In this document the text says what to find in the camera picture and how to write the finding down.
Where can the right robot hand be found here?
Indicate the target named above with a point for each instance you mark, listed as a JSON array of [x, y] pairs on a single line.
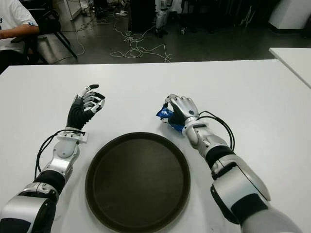
[[187, 108]]

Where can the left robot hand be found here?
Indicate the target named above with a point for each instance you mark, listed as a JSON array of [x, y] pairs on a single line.
[[76, 115]]

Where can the blue Oreo packet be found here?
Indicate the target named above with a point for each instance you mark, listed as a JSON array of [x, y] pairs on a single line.
[[165, 112]]

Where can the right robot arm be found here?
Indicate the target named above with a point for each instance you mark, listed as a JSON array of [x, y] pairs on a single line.
[[230, 179]]

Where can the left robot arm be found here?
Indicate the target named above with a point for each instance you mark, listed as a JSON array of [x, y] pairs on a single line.
[[63, 151]]

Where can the round brown tray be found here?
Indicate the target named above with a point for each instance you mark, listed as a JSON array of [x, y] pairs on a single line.
[[136, 179]]

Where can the standing humanoid robot legs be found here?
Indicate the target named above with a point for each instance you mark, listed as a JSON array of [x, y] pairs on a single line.
[[161, 17]]

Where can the black chair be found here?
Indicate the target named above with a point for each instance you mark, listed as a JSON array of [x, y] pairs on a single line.
[[48, 24]]

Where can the metal folding stand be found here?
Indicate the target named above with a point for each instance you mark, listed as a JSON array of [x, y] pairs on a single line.
[[247, 17]]

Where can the white side table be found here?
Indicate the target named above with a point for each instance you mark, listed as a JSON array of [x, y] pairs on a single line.
[[296, 60]]

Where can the seated person white shirt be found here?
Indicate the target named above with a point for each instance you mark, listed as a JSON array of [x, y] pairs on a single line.
[[12, 14]]

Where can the white cabinet black base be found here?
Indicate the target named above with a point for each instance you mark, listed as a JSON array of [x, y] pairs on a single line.
[[289, 14]]

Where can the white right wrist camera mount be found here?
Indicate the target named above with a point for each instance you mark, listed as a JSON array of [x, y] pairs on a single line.
[[194, 125]]

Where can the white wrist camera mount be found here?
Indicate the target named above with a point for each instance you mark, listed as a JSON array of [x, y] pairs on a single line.
[[82, 138], [194, 125]]

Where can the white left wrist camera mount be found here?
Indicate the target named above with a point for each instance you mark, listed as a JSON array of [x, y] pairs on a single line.
[[82, 138]]

